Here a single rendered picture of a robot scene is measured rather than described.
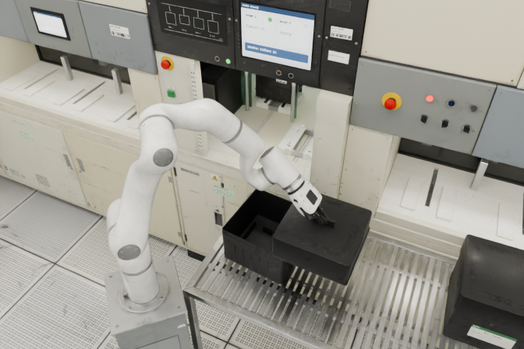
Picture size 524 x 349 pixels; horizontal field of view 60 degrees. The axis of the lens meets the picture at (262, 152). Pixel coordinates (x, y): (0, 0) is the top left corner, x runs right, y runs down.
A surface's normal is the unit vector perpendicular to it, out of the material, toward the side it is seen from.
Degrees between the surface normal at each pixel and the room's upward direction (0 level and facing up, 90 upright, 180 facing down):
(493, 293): 0
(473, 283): 0
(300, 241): 0
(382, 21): 90
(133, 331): 90
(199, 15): 90
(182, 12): 90
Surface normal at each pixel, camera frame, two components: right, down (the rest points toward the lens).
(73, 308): 0.00, -0.77
